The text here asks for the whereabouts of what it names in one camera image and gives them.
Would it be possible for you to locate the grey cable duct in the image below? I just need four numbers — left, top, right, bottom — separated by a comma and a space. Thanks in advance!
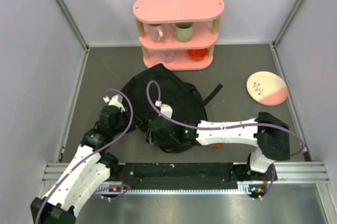
96, 183, 266, 196

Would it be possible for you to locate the purple cable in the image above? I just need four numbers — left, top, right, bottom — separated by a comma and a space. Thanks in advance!
146, 80, 306, 200
34, 88, 134, 224

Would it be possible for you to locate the pink three-tier shelf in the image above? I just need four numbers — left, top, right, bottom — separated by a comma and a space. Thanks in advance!
133, 0, 225, 71

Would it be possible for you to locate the brown leather wallet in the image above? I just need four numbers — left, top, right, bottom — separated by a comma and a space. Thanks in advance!
209, 143, 223, 149

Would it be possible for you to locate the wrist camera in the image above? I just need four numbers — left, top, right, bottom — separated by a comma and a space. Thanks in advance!
155, 100, 173, 119
103, 94, 125, 112

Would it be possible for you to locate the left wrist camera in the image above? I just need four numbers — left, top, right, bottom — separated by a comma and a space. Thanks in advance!
103, 94, 125, 112

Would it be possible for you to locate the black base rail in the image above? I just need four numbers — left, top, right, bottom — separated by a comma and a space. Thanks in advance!
110, 162, 273, 190

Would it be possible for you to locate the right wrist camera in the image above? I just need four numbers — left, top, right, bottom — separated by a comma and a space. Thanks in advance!
155, 100, 173, 119

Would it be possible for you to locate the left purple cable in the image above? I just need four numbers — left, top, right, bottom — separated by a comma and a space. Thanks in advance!
34, 88, 134, 224

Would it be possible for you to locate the black student backpack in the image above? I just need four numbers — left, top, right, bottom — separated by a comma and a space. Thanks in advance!
121, 63, 224, 154

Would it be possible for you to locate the clear drinking glass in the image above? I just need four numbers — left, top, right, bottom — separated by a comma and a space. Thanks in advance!
162, 51, 174, 63

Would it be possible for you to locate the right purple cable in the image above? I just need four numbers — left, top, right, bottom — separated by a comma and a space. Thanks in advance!
146, 80, 306, 200

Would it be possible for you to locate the green mug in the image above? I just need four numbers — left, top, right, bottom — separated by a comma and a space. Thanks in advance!
169, 22, 193, 43

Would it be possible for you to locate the cream and pink plate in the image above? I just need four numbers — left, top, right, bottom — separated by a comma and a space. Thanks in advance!
246, 71, 289, 106

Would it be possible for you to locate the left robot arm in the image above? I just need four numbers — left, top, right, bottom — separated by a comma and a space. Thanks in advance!
31, 102, 135, 223

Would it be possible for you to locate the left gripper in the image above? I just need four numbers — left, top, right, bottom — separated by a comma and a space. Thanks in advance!
111, 106, 143, 136

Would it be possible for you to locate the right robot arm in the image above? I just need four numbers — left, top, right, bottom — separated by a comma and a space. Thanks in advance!
146, 112, 291, 180

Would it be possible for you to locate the pink mug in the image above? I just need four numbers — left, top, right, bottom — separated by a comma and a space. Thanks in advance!
147, 24, 165, 43

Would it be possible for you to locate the orange bowl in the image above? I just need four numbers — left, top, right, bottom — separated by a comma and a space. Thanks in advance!
187, 48, 209, 60

